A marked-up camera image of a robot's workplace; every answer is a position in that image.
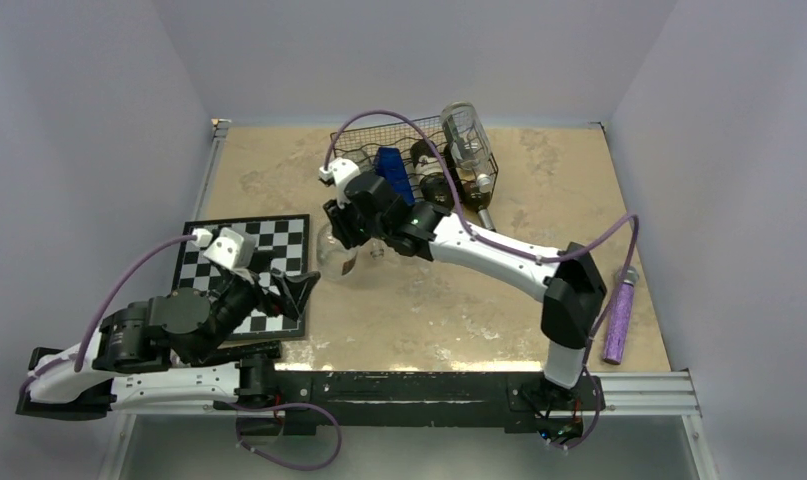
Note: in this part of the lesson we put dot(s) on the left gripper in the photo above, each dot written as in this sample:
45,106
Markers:
298,288

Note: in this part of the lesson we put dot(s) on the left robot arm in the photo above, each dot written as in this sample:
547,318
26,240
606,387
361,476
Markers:
163,350

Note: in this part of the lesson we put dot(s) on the black white checkerboard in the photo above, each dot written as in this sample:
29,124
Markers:
285,238

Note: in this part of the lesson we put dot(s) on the clear wine bottle dark label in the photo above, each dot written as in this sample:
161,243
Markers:
376,248

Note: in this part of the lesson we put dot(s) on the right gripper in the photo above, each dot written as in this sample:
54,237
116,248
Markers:
341,228

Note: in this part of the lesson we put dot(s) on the black table front rail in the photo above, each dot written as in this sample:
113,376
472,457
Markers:
517,402

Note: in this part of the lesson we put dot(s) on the clear bottle silver cap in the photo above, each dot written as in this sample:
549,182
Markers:
335,261

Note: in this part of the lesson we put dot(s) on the black wire wine rack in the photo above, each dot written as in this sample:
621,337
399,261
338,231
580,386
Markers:
402,136

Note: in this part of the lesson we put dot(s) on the clear round bottle white cap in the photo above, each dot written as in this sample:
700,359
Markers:
470,146

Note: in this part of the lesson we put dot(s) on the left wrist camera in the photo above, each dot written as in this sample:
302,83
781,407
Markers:
226,248

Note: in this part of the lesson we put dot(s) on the blue square glass bottle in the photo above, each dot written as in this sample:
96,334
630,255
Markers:
389,165

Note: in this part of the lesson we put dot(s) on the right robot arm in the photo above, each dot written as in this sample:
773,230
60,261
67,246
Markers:
567,284

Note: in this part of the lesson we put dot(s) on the green wine bottle silver neck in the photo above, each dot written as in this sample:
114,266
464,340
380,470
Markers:
470,194

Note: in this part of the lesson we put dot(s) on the dark wine bottle white label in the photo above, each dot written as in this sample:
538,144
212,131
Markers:
434,186

